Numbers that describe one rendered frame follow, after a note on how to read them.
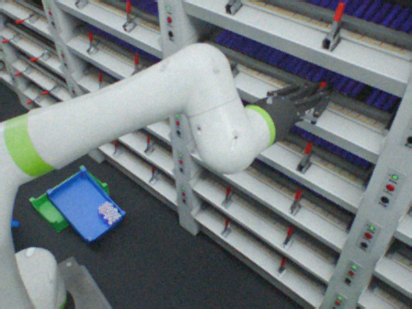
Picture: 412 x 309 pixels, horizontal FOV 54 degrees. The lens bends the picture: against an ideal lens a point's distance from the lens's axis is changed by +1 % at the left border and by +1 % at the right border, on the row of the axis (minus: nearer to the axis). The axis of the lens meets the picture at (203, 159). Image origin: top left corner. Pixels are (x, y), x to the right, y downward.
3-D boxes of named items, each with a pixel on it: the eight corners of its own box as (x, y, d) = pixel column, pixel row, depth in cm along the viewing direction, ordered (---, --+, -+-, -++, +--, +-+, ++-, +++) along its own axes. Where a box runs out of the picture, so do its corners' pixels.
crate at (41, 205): (57, 233, 184) (52, 223, 178) (34, 210, 194) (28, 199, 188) (110, 195, 200) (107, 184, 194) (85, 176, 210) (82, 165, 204)
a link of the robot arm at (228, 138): (199, 187, 74) (241, 181, 66) (172, 123, 72) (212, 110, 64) (245, 157, 83) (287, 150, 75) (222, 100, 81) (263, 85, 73)
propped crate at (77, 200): (124, 219, 189) (126, 212, 182) (88, 246, 178) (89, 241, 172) (84, 174, 195) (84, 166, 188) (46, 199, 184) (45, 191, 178)
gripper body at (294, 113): (251, 125, 86) (276, 111, 92) (285, 143, 82) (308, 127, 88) (257, 93, 82) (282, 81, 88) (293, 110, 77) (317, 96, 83)
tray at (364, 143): (377, 165, 94) (383, 143, 86) (188, 72, 123) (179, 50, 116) (420, 104, 99) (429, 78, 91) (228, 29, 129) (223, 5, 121)
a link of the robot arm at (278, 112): (280, 113, 73) (240, 94, 77) (268, 164, 80) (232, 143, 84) (298, 103, 76) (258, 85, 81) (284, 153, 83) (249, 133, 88)
